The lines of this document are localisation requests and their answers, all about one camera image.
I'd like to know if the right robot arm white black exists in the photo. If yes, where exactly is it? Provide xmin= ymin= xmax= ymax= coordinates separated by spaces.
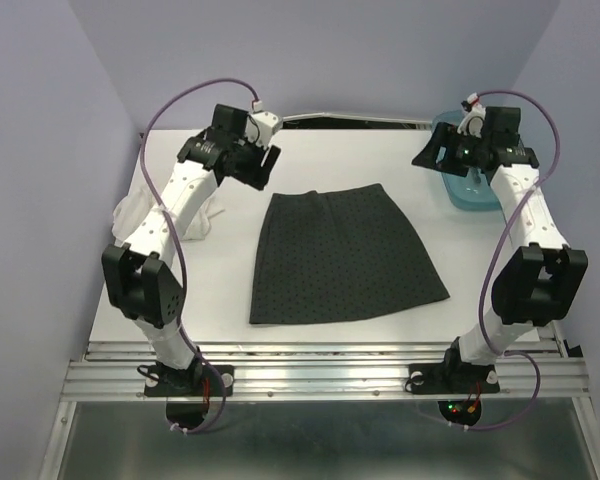
xmin=412 ymin=101 xmax=588 ymax=390

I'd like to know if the black skirt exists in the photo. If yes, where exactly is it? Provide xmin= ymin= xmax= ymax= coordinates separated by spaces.
xmin=249 ymin=184 xmax=450 ymax=325

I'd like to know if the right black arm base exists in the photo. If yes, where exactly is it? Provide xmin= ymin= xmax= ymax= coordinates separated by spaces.
xmin=404 ymin=340 xmax=500 ymax=427

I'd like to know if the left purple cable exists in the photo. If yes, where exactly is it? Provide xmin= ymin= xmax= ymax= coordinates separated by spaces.
xmin=139 ymin=77 xmax=264 ymax=435

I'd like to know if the white pleated skirt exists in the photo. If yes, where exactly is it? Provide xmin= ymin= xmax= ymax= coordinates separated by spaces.
xmin=112 ymin=185 xmax=225 ymax=245

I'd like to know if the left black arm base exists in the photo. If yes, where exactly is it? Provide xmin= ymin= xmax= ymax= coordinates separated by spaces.
xmin=136 ymin=354 xmax=235 ymax=435

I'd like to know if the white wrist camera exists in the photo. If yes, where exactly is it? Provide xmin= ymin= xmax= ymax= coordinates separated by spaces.
xmin=457 ymin=93 xmax=486 ymax=138
xmin=245 ymin=111 xmax=283 ymax=150

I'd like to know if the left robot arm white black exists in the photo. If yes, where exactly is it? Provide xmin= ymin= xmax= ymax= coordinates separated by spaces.
xmin=102 ymin=102 xmax=283 ymax=394

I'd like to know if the aluminium rail frame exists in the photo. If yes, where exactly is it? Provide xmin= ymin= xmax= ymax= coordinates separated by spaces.
xmin=39 ymin=112 xmax=600 ymax=480

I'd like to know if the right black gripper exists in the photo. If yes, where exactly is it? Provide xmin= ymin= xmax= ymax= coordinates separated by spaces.
xmin=409 ymin=123 xmax=488 ymax=178

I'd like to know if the teal plastic basket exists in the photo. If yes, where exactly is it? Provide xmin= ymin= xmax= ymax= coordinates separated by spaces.
xmin=429 ymin=110 xmax=501 ymax=214

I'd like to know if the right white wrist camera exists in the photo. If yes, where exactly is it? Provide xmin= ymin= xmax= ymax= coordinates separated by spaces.
xmin=457 ymin=93 xmax=486 ymax=138

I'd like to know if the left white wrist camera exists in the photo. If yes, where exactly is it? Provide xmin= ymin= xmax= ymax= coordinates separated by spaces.
xmin=245 ymin=111 xmax=283 ymax=150

